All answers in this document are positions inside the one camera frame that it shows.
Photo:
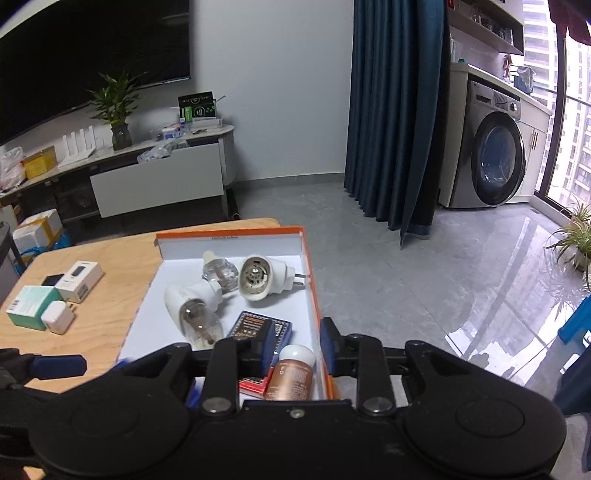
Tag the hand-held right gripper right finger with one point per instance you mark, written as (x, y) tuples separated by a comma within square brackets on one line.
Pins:
[(327, 346)]

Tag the red hanging cloth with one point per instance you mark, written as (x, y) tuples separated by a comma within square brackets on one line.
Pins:
[(572, 16)]

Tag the clear liquid refill bottle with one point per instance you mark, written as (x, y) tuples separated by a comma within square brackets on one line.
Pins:
[(221, 272)]

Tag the blue plastic stool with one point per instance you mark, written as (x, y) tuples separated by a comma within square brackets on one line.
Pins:
[(577, 360)]

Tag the black wall television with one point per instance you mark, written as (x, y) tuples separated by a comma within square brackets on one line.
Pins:
[(69, 60)]

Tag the white television cabinet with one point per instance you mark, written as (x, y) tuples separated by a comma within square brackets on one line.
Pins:
[(152, 182)]

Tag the small black box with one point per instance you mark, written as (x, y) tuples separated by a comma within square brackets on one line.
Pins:
[(52, 280)]

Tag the clear plastic packets pile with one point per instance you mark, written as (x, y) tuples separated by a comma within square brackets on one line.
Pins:
[(161, 151)]

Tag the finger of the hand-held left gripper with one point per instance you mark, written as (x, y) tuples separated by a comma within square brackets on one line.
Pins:
[(60, 366)]

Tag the potted green plant glass vase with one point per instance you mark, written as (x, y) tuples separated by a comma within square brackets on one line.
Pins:
[(117, 115)]

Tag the orange and white box tray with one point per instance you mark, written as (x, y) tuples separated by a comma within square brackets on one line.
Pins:
[(286, 244)]

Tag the rose gold bottle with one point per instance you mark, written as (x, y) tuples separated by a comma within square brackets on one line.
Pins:
[(293, 374)]

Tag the white charger box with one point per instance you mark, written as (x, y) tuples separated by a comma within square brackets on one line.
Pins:
[(79, 280)]

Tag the dark blue box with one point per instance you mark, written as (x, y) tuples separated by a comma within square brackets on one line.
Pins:
[(194, 400)]

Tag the dark blue curtain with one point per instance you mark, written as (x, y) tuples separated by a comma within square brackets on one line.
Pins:
[(392, 115)]

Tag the silver washing machine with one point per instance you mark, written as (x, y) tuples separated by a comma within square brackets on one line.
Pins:
[(494, 147)]

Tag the black and green box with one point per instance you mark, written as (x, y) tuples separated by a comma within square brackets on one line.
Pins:
[(196, 107)]

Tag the teal and white box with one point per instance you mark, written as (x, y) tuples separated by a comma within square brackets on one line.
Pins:
[(30, 307)]

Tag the white router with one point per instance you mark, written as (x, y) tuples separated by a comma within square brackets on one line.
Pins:
[(78, 150)]

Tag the white plastic bag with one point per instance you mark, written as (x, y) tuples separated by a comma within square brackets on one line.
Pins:
[(10, 168)]

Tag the white charger cube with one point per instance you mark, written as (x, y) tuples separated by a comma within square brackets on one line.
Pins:
[(57, 318)]

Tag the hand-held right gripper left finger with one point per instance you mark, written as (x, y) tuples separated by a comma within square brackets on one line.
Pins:
[(267, 350)]

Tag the colourful card box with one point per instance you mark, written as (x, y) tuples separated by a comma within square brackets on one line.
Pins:
[(256, 327)]

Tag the white plug-in device with brown bottle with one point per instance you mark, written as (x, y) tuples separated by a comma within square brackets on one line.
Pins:
[(196, 314)]

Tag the wall shelf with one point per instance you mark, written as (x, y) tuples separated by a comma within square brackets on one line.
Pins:
[(485, 23)]

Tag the yellow box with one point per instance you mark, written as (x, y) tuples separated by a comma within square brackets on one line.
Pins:
[(40, 162)]

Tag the white laundry counter cabinet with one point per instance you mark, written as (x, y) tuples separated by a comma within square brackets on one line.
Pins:
[(538, 138)]

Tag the potted spider plant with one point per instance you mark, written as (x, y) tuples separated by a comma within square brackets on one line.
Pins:
[(577, 240)]

